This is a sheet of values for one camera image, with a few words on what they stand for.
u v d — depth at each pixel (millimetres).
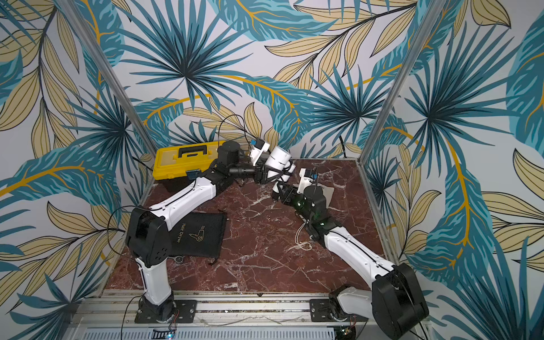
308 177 693
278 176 746
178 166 950
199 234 904
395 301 403
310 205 585
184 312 732
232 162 663
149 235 480
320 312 733
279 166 720
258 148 694
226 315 733
